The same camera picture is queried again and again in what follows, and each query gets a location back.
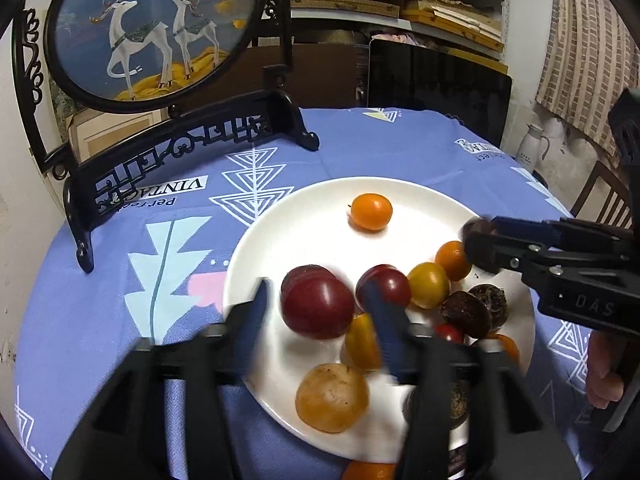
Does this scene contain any leaning picture frame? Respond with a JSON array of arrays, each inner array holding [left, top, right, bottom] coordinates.
[[67, 107, 168, 161]]

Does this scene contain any small orange kumquat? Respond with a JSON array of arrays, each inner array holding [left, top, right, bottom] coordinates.
[[434, 241, 472, 282], [348, 193, 394, 232]]

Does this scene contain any blue printed tablecloth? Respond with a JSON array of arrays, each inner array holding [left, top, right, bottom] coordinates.
[[0, 106, 608, 480]]

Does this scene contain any pale tan round fruit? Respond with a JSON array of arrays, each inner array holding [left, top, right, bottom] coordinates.
[[295, 363, 371, 434]]

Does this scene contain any stack of patterned boxes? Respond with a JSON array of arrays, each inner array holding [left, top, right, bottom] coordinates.
[[50, 80, 83, 121]]

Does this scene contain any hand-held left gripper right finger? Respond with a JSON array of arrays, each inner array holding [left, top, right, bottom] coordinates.
[[362, 282, 581, 480]]

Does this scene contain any checked woven curtain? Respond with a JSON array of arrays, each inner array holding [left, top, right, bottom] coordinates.
[[536, 0, 636, 158]]

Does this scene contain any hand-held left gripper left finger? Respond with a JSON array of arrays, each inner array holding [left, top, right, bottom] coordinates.
[[52, 279, 271, 480]]

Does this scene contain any deer screen on black stand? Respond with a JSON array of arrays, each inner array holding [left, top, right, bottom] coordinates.
[[11, 0, 321, 275]]

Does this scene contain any white thermos jug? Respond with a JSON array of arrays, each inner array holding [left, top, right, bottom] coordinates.
[[515, 123, 551, 165]]

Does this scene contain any person's right hand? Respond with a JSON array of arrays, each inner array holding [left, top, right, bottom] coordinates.
[[586, 331, 626, 409]]

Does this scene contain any yellow orange plum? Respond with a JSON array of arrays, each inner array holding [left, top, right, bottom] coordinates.
[[343, 312, 386, 372], [406, 262, 451, 310]]

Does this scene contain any red plum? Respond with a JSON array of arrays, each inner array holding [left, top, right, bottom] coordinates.
[[355, 264, 412, 311], [279, 265, 357, 341]]

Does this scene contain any black flat panel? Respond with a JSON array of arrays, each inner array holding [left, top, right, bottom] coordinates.
[[366, 39, 514, 150]]

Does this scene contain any dark water chestnut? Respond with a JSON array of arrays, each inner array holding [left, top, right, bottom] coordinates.
[[402, 380, 471, 431], [467, 283, 508, 331], [440, 290, 493, 338], [461, 217, 498, 248]]

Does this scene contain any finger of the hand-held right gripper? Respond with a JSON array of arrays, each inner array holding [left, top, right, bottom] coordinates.
[[465, 232, 548, 283], [492, 217, 633, 251]]

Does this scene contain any white oval plate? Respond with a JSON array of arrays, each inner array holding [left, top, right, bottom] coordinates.
[[222, 176, 537, 465]]

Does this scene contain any brown cardboard box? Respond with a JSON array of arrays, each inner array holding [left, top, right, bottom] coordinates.
[[250, 42, 371, 109]]

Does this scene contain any slatted wooden chair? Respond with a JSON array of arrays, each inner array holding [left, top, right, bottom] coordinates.
[[570, 160, 633, 223]]

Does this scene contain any small red cherry tomato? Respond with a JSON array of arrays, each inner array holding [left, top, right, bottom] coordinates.
[[434, 323, 465, 345]]

